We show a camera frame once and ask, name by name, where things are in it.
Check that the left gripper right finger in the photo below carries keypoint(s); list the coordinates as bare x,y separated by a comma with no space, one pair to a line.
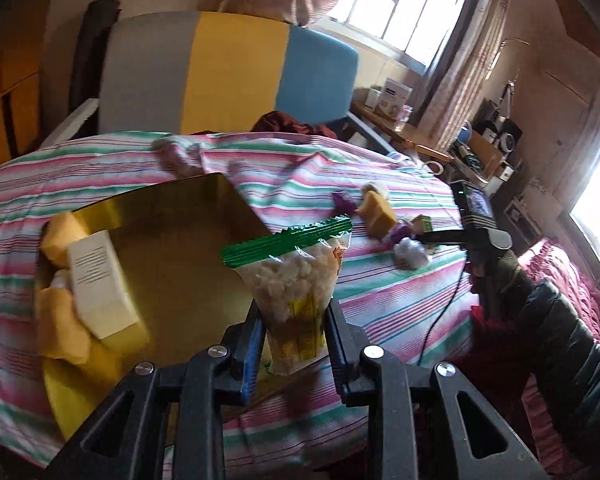
345,343

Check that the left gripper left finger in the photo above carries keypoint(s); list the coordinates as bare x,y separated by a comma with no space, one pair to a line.
244,342

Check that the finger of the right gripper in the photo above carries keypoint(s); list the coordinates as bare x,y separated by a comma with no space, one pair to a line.
444,237

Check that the white plastic ball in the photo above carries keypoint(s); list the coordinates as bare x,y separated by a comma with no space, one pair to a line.
410,254

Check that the yellow sponge block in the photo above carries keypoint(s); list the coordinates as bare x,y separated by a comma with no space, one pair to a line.
59,333
377,215
62,230

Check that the green topped popcorn bag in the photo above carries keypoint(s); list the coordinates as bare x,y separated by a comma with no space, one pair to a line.
292,275

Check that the purple snack packet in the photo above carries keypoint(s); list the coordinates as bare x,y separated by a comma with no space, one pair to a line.
344,205
398,232

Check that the silver grey box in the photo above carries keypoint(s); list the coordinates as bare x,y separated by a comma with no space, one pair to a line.
103,302

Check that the green tea box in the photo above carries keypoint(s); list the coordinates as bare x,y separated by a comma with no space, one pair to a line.
422,224

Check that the white fuzzy sock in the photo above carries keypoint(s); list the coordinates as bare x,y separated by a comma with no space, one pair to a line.
376,187

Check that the gloved right hand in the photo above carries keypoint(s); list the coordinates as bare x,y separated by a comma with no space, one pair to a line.
511,280

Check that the wooden side desk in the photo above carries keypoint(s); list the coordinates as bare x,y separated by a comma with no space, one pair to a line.
407,139

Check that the red blanket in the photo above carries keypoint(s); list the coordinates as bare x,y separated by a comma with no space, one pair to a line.
540,365

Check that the gold metal tin tray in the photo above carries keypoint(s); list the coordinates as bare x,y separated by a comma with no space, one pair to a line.
168,239

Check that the white carton on desk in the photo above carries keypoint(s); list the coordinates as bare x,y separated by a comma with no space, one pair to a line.
393,96

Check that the dark red cloth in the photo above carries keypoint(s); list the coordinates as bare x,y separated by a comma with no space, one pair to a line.
277,121

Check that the grey yellow blue headboard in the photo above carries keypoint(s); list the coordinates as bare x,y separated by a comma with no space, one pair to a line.
187,72

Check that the black rolled mat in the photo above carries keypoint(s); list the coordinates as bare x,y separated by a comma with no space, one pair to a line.
89,54

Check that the orange wooden wardrobe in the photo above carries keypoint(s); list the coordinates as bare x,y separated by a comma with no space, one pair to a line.
22,27

